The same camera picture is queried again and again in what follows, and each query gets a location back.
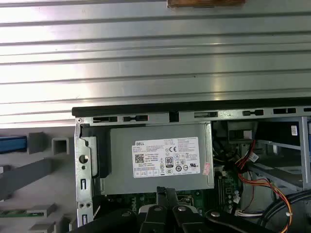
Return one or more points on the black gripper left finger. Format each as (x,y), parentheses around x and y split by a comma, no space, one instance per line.
(155,218)

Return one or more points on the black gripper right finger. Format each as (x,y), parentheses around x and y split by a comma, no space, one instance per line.
(184,218)

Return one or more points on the green motherboard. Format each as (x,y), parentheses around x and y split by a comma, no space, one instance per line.
(209,194)

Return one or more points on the black RAM slot bank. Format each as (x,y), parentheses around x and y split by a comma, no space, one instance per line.
(219,191)

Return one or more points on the grey power supply unit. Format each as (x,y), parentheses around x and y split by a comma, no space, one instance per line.
(121,145)

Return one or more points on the grey parts rack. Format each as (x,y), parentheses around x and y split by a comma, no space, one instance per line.
(63,184)

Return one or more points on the black PC case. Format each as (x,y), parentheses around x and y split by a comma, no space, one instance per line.
(170,106)

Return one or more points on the silver optical drive cage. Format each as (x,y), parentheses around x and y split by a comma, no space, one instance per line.
(279,144)

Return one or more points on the green RAM stick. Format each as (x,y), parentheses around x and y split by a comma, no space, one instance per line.
(12,213)

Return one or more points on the brown square base plate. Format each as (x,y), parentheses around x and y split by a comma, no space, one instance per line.
(206,3)

